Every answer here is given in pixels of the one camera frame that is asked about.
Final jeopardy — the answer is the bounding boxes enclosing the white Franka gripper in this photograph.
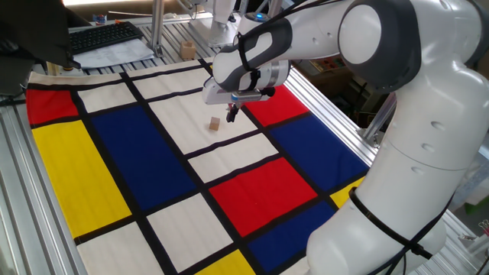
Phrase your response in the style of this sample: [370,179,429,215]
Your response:
[202,78,248,124]

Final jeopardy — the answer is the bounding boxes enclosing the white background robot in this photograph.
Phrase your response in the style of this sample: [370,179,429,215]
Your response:
[188,0,249,49]

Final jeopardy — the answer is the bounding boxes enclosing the Mondrian pattern cloth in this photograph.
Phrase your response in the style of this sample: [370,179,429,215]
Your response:
[25,57,371,275]

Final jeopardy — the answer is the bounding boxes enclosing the white paper sheets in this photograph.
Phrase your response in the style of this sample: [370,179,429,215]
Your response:
[72,37,156,70]

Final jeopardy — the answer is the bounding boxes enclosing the black keyboard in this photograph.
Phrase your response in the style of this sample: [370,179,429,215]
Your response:
[68,21,146,56]

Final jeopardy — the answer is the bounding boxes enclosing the black monitor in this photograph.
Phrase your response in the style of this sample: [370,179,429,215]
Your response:
[0,0,93,70]

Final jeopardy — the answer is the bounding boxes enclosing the aluminium frame post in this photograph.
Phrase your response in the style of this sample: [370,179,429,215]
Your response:
[150,0,167,59]

